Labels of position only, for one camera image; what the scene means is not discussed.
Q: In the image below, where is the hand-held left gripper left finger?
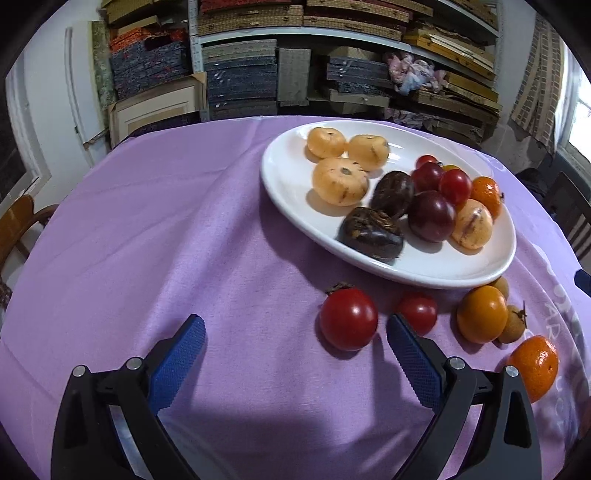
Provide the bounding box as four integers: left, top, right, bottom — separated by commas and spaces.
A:
51, 314, 207, 480

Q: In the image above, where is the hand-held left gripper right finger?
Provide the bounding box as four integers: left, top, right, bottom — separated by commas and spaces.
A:
386, 313, 542, 480

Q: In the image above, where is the white oval plate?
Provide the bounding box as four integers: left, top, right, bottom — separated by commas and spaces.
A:
260, 120, 517, 290

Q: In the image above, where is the orange mandarin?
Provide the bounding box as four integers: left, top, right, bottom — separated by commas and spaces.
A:
508, 335, 559, 404
470, 176, 504, 220

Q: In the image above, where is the dark purple plum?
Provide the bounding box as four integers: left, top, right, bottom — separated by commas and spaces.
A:
407, 190, 458, 243

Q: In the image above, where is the dark brown water chestnut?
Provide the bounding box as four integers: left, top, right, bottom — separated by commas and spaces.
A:
369, 171, 415, 220
337, 207, 406, 264

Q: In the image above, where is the dark red cherry tomato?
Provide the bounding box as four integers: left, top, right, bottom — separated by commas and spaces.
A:
411, 162, 445, 192

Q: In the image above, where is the dark chair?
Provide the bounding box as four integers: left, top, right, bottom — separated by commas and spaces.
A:
515, 166, 591, 268

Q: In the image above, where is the striped peach-coloured round fruit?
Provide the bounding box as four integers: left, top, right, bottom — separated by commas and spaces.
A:
451, 199, 494, 251

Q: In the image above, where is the purple printed tablecloth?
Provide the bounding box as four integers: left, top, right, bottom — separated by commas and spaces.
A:
0, 115, 585, 480

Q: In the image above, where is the white framed window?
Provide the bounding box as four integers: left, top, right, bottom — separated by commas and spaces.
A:
556, 69, 591, 171
0, 60, 51, 204

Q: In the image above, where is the brick pattern curtain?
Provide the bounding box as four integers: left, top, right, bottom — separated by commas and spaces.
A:
508, 16, 571, 153

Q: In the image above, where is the brown wooden chair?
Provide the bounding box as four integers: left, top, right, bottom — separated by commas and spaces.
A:
0, 194, 61, 315

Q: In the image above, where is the pink cloth bundle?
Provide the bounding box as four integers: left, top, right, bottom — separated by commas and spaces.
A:
383, 52, 446, 95

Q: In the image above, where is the shelf of stacked fabric books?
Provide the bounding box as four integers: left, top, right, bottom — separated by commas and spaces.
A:
92, 0, 504, 148

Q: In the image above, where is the white door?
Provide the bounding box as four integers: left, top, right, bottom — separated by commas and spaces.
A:
65, 25, 114, 155

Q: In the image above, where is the white metal shelf rack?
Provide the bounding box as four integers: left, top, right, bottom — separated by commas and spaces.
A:
187, 0, 504, 121

